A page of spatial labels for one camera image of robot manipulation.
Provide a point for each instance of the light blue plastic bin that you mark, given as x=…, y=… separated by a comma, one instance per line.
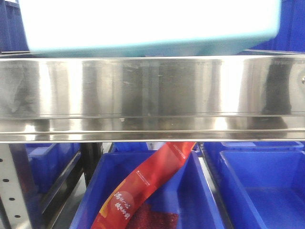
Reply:
x=138, y=28

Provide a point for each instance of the dark blue bin back middle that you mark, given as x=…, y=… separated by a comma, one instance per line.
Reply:
x=136, y=146

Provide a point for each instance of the perforated white shelf upright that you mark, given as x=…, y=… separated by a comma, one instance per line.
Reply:
x=13, y=166

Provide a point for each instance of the dark blue bin with bag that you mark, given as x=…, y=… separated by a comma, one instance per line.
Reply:
x=184, y=202

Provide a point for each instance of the red printed snack bag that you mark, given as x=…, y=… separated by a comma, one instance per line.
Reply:
x=121, y=205

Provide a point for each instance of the dark blue bin far left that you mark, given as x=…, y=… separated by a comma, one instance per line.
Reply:
x=48, y=160

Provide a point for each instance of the dark blue bin back right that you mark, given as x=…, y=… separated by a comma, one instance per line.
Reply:
x=261, y=146

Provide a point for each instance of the dark blue bin front right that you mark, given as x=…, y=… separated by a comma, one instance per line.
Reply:
x=264, y=190

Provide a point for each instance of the dark blue bin upper right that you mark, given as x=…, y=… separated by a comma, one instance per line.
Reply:
x=288, y=16

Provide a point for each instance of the dark blue bin upper left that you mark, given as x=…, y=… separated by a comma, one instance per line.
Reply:
x=12, y=33

